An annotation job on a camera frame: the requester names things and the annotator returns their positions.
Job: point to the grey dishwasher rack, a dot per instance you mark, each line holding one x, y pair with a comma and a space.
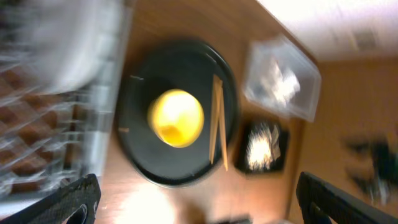
61, 65

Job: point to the round black tray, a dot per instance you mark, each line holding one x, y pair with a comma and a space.
186, 64

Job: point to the clear plastic bin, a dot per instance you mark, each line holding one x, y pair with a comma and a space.
304, 104

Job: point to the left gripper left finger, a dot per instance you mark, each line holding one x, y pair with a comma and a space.
76, 203

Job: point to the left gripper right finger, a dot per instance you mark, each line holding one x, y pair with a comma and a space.
321, 202

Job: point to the yellow bowl with food scraps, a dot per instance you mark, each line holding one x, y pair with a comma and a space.
176, 117

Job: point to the black rectangular tray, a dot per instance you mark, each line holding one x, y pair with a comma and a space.
278, 165

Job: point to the large white napkin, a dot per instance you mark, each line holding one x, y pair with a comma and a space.
280, 85

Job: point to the wooden chopstick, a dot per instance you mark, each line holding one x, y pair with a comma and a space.
215, 115
222, 128

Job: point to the pile of food scraps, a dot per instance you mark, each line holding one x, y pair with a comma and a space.
263, 147

